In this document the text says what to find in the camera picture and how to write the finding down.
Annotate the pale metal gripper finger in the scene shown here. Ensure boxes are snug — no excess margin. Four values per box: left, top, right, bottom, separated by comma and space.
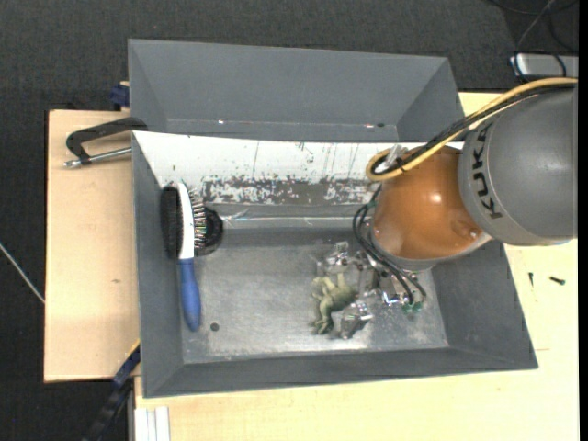
321, 243, 365, 280
339, 300, 375, 340

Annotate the green toy frog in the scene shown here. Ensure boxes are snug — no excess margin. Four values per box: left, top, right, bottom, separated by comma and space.
309, 273, 358, 337

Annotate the grey metal bin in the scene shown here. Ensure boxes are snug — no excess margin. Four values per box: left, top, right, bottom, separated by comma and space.
127, 38, 539, 400

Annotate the blue and white hairbrush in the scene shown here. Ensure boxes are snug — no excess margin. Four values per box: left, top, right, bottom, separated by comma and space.
159, 180, 225, 334

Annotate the pale brown flat board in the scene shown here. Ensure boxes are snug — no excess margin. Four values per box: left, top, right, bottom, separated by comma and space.
43, 108, 141, 383

